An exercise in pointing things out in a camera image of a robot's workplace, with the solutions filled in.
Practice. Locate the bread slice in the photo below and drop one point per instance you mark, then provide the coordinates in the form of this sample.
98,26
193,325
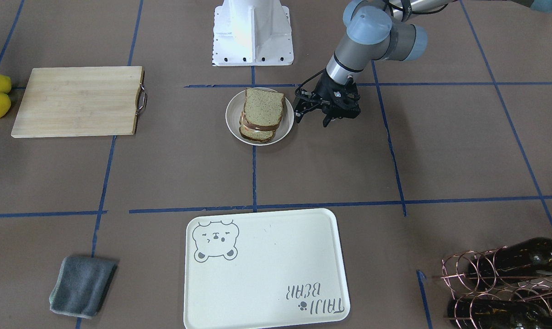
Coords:
263,110
255,135

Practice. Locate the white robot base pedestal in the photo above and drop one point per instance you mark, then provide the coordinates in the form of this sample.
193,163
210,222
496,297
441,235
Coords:
252,32

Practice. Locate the copper wire bottle rack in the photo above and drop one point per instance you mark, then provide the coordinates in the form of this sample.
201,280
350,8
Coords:
453,274

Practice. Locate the cream bear tray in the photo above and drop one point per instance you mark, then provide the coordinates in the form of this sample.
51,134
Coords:
264,270

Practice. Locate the wooden cutting board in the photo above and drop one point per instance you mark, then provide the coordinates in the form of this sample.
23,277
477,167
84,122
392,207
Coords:
81,102

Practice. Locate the grey folded cloth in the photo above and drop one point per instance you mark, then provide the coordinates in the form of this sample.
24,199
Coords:
82,286

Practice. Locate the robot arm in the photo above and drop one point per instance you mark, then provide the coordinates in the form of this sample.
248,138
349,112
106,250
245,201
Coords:
375,30

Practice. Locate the dark wine bottle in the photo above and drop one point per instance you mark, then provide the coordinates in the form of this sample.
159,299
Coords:
525,310
513,264

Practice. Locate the cream round plate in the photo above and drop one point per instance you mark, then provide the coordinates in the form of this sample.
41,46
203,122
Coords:
233,113

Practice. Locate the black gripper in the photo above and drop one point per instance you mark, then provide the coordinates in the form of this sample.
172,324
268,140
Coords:
324,88

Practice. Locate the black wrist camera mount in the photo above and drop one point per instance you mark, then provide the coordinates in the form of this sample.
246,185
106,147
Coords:
304,103

